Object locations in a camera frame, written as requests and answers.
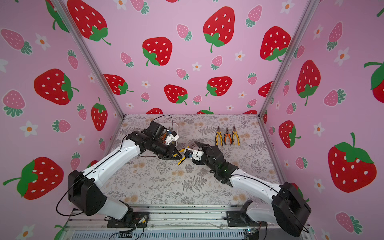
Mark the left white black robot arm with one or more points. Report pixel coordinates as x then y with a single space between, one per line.
84 188

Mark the orange black Greener pliers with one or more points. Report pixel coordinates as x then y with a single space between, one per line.
228 140

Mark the white plastic storage box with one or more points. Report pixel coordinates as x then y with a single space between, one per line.
172 130

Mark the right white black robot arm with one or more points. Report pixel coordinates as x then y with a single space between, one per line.
287 207

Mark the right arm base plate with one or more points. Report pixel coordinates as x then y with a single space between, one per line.
240 219

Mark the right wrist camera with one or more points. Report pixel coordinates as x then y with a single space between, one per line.
197 155

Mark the yellow black flat-nose pliers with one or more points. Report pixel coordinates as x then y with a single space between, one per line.
218 137

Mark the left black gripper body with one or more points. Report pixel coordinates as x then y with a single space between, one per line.
164 151

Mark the yellow black combination pliers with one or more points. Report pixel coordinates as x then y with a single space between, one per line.
235 137

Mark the yellow striped needle-nose pliers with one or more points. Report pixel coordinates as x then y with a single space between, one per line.
183 156

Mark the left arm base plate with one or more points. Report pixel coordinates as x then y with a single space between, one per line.
132 219

